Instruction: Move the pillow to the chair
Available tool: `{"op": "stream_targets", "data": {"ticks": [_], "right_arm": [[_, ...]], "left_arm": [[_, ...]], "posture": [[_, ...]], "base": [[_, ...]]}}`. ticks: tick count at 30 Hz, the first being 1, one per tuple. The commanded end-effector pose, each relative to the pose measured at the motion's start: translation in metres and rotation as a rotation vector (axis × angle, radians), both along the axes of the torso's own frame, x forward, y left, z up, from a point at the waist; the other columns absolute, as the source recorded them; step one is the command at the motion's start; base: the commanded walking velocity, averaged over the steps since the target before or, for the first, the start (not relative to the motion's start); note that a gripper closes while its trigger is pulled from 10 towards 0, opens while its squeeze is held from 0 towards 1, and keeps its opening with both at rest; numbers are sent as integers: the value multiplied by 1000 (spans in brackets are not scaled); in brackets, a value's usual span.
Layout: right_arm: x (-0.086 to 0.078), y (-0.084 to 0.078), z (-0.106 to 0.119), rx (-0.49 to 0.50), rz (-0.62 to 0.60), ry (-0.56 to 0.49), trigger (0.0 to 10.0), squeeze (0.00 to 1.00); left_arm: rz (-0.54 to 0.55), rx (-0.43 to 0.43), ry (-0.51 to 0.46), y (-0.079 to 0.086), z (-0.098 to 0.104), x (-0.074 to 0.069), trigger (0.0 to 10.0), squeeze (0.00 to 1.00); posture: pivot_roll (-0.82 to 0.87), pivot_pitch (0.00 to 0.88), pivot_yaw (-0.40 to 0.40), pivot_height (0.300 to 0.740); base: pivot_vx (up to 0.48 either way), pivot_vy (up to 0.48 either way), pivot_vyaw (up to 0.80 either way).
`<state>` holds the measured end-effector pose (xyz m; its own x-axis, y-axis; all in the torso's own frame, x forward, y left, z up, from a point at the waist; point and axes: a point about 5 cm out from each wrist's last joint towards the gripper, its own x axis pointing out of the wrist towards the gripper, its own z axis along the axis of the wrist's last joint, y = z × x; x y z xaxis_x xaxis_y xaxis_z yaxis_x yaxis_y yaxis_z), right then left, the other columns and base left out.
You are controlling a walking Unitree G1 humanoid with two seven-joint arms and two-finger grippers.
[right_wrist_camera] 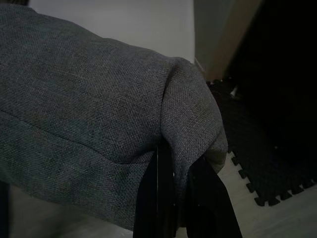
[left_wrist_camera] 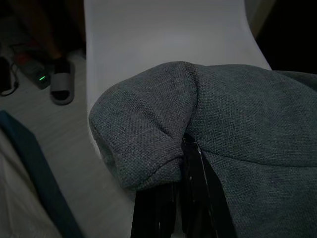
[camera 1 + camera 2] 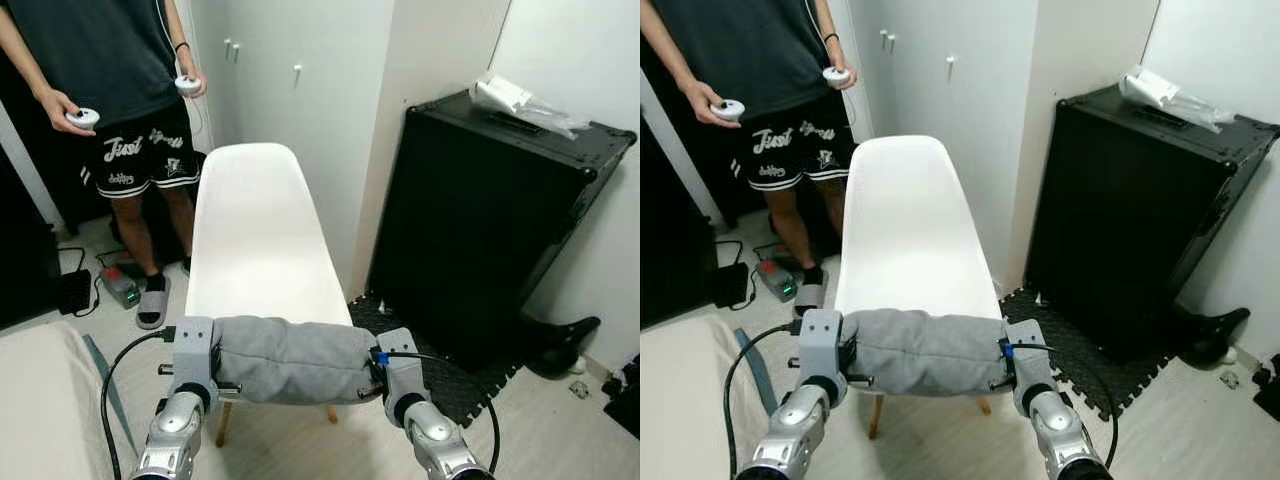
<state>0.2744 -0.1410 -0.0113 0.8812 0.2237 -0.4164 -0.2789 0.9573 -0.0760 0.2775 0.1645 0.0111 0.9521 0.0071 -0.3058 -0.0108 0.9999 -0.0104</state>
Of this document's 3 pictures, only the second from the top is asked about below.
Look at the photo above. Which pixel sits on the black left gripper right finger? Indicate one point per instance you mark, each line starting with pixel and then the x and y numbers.
pixel 203 198

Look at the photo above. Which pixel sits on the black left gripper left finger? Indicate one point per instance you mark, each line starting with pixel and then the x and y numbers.
pixel 156 213

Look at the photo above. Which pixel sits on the grey fabric pillow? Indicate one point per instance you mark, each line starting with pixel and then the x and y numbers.
pixel 235 124

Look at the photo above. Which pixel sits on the white plastic chair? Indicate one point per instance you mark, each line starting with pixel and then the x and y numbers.
pixel 161 32

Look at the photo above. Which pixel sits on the blue fabric headboard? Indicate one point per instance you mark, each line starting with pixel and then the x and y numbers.
pixel 37 161

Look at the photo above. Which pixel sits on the grey black slipper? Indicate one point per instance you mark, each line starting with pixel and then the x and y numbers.
pixel 62 84

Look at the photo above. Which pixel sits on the black charger with green light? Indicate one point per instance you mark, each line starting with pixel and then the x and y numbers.
pixel 39 78

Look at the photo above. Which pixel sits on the person in black clothes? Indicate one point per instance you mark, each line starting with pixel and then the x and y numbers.
pixel 53 37

